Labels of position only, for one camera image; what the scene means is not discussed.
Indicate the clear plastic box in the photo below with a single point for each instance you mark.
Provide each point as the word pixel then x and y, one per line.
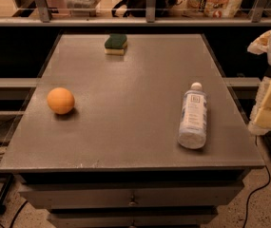
pixel 82 8

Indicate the blue clear plastic bottle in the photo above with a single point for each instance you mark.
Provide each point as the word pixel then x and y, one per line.
pixel 192 129

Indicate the grey drawer cabinet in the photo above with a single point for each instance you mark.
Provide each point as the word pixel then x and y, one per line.
pixel 114 160

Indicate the orange ball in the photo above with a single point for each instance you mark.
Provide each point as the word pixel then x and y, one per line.
pixel 60 100

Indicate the black bag on shelf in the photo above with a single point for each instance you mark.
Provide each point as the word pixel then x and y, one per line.
pixel 137 8

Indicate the metal shelf rail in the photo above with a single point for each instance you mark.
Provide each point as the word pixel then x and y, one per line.
pixel 54 13

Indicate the green yellow sponge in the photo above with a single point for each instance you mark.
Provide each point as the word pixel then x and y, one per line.
pixel 116 44

